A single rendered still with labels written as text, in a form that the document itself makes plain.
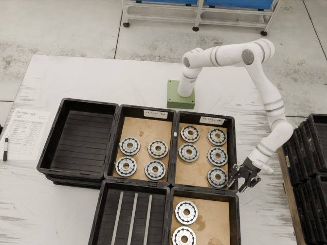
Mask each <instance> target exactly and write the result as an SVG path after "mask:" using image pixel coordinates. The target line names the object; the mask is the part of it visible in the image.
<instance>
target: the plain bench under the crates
mask: <svg viewBox="0 0 327 245"><path fill-rule="evenodd" d="M184 66H185V65H184V64H183V63H174V62H157V61H141V60H124V59H108V58H92V57H75V56H59V55H42V54H33V55H32V57H31V60H30V62H29V65H28V67H27V70H26V72H25V75H24V77H23V79H22V82H21V84H20V87H19V89H18V92H17V95H16V97H15V100H14V102H13V105H12V107H11V110H10V112H9V115H8V117H7V120H6V122H5V125H4V127H3V130H2V132H1V135H0V141H1V139H2V136H3V134H4V132H5V130H6V128H7V126H8V124H9V122H10V120H11V117H12V114H13V112H14V111H15V109H16V108H21V109H28V110H37V111H46V112H50V114H49V117H48V120H47V122H46V126H45V129H44V133H43V137H42V140H41V144H40V148H39V151H38V155H37V158H36V160H17V159H7V160H6V161H3V159H0V245H88V242H89V237H90V233H91V227H92V224H93V219H94V215H95V210H96V206H97V202H98V197H99V193H100V190H97V189H88V188H80V187H71V186H62V185H55V184H54V183H53V182H52V181H51V180H48V179H47V178H46V177H45V175H44V174H43V173H40V172H39V171H38V170H37V169H36V167H37V164H38V161H39V159H40V156H41V153H42V151H43V148H44V145H45V142H46V140H47V137H48V134H49V132H50V130H51V127H52V124H53V122H54V119H55V116H56V113H57V110H58V108H59V105H60V102H61V100H62V99H63V98H74V99H82V100H91V101H100V102H108V103H117V104H118V105H119V106H120V105H121V104H126V105H138V106H147V107H155V108H164V109H173V110H175V111H176V112H178V111H180V110H181V111H190V112H198V113H207V114H216V115H224V116H232V117H234V119H235V128H236V155H237V165H239V166H240V165H241V164H243V162H244V160H245V159H246V157H247V156H248V155H249V154H250V152H251V151H252V150H253V149H254V148H255V147H256V146H257V145H258V143H259V142H260V141H261V140H262V139H263V138H264V137H267V136H268V135H269V134H270V133H271V132H272V131H271V129H270V125H269V121H268V116H267V113H266V111H265V108H264V105H263V103H262V100H261V97H260V95H259V92H258V90H257V88H256V86H255V85H254V83H253V81H252V79H251V77H250V76H249V74H248V72H247V70H246V68H245V67H240V66H225V67H203V68H202V70H201V72H200V74H199V75H198V77H197V80H196V83H195V86H194V87H195V106H194V109H179V108H166V103H167V82H168V80H177V81H180V79H181V75H182V70H183V68H184ZM266 165H268V166H269V167H270V168H272V169H273V173H272V174H269V173H267V172H265V171H263V170H261V171H260V172H259V173H257V175H258V176H259V177H260V178H261V181H259V182H258V183H257V184H256V185H255V186H254V187H252V188H250V187H247V188H246V189H245V191H244V192H242V193H239V191H238V192H237V193H236V195H238V197H239V212H240V231H241V245H297V240H296V236H295V232H294V227H293V222H292V218H291V212H290V208H289V203H288V198H287V194H286V189H285V184H284V180H283V176H282V171H281V166H280V162H279V157H278V152H277V150H276V151H275V152H274V154H273V155H272V156H271V157H270V159H269V161H268V162H267V163H266Z"/></svg>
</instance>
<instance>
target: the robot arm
mask: <svg viewBox="0 0 327 245"><path fill-rule="evenodd" d="M274 52H275V47H274V44H273V43H272V42H271V41H269V40H267V39H264V38H261V39H257V40H255V41H251V42H248V43H243V44H231V45H222V46H216V47H212V48H209V49H206V50H203V49H201V48H195V49H193V50H191V51H188V52H187V53H185V54H184V56H183V58H182V62H183V64H184V65H185V66H184V68H183V70H182V75H181V79H180V83H179V86H178V94H179V95H180V96H182V97H189V96H190V95H191V94H192V91H193V88H194V86H195V83H196V80H197V77H198V75H199V74H200V72H201V70H202V68H203V67H225V66H229V65H233V64H236V63H240V62H243V64H244V66H245V68H246V70H247V72H248V74H249V76H250V77H251V79H252V81H253V83H254V85H255V86H256V88H257V90H258V92H259V95H260V97H261V100H262V103H263V105H264V108H265V111H266V113H267V116H268V121H269V125H270V129H271V131H272V132H271V133H270V134H269V135H268V136H267V137H264V138H263V139H262V140H261V141H260V142H259V143H258V145H257V146H256V147H255V148H254V149H253V150H252V151H251V152H250V154H249V155H248V156H247V157H246V159H245V160H244V162H243V164H241V165H240V166H239V165H236V163H234V164H233V166H232V168H231V170H230V172H229V176H230V179H229V181H228V182H227V186H228V187H231V185H232V184H233V183H234V181H235V180H236V179H238V178H241V177H242V178H245V182H244V184H242V186H241V187H240V188H239V190H238V191H239V193H242V192H244V191H245V189H246V188H247V187H250V188H252V187H254V186H255V185H256V184H257V183H258V182H259V181H261V178H260V177H259V176H258V175H257V173H259V172H260V171H261V170H263V171H265V172H267V173H269V174H272V173H273V169H272V168H270V167H269V166H268V165H266V163H267V162H268V161H269V159H270V157H271V156H272V155H273V154H274V152H275V151H276V150H277V149H278V148H279V147H280V146H282V145H283V144H284V143H285V142H286V141H288V140H289V139H290V137H291V136H292V134H293V126H292V125H291V124H290V123H289V122H287V120H286V117H285V113H284V112H285V107H284V104H283V101H282V97H281V95H280V93H279V91H278V89H277V88H276V87H275V86H274V85H273V84H272V83H271V82H270V81H269V80H268V78H267V77H266V75H265V74H264V71H263V68H262V64H263V63H265V62H267V61H269V60H270V59H271V58H272V57H273V55H274ZM238 169H239V170H238ZM236 170H238V171H237V172H236ZM238 174H239V175H238ZM252 178H254V179H253V180H252V181H251V179H252Z"/></svg>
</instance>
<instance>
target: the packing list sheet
mask: <svg viewBox="0 0 327 245"><path fill-rule="evenodd" d="M49 114H50V112H46V111H37V110H28V109H21V108H16V109H15V111H14V112H13V114H12V117H11V120H10V122H9V124H8V126H7V128H6V130H5V132H4V134H3V136H2V139H1V141H0V159H3V152H4V143H5V138H8V139H9V140H8V150H7V159H17V160H36V158H37V155H38V151H39V148H40V144H41V140H42V137H43V133H44V129H45V126H46V122H47V120H48V117H49Z"/></svg>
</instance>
